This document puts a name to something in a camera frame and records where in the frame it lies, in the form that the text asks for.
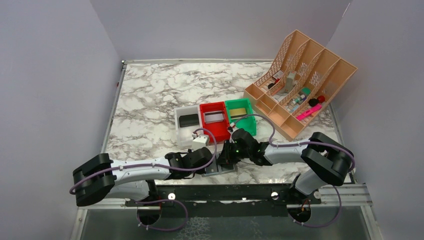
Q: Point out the red plastic bin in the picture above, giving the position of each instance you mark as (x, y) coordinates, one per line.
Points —
(218, 129)

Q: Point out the grey card holder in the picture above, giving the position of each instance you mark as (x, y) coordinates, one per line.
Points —
(215, 169)

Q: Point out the black card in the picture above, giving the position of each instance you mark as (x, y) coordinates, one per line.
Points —
(188, 120)

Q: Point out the black mounting rail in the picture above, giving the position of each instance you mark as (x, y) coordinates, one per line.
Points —
(227, 200)

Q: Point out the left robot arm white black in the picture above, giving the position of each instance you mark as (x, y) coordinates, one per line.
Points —
(102, 177)

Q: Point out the white plastic bin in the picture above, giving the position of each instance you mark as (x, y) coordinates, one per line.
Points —
(184, 135)

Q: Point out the peach desk organizer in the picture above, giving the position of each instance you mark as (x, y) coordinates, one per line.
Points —
(318, 69)

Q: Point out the green plastic bin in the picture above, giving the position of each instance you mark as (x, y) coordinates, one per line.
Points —
(247, 123)

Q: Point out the green capped glue stick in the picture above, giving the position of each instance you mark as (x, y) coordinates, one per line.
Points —
(302, 95)

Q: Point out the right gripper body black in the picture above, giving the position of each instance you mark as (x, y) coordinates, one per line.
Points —
(227, 156)

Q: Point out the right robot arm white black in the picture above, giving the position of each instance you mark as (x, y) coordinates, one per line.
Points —
(328, 161)

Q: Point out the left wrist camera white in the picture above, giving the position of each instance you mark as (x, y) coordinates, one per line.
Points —
(200, 141)

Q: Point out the gold card with stripe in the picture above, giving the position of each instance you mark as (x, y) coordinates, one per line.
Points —
(237, 113)

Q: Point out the grey box in organizer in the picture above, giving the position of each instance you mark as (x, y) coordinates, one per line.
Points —
(289, 83)

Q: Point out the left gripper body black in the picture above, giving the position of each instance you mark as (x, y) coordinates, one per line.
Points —
(205, 158)

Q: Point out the silver card with stripe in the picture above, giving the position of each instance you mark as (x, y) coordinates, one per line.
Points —
(213, 117)

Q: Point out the red white small box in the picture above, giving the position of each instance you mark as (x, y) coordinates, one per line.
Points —
(278, 75)

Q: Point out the pink highlighter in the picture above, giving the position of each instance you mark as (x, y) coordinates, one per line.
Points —
(309, 112)

